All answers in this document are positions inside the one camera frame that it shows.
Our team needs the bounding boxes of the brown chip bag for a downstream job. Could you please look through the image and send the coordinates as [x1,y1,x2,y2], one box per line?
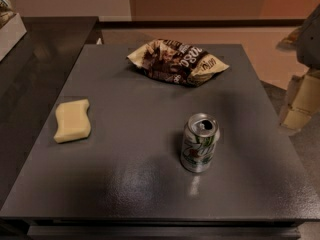
[127,39,229,87]

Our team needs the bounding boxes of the dark side table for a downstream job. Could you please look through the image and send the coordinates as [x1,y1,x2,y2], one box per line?
[0,16,98,208]

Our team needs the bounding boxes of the snack bag on box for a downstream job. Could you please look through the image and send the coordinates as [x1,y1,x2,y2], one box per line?
[0,0,15,28]

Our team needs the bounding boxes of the silver green 7up can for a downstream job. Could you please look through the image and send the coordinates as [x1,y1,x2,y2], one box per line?
[180,113,220,173]

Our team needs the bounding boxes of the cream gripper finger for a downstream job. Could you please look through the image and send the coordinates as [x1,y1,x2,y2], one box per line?
[287,68,320,115]
[279,106,311,131]

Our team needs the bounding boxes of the yellow sponge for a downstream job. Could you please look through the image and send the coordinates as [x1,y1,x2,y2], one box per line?
[54,99,91,143]

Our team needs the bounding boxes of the white box at left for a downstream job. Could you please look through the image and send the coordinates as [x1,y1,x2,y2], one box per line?
[0,14,27,61]

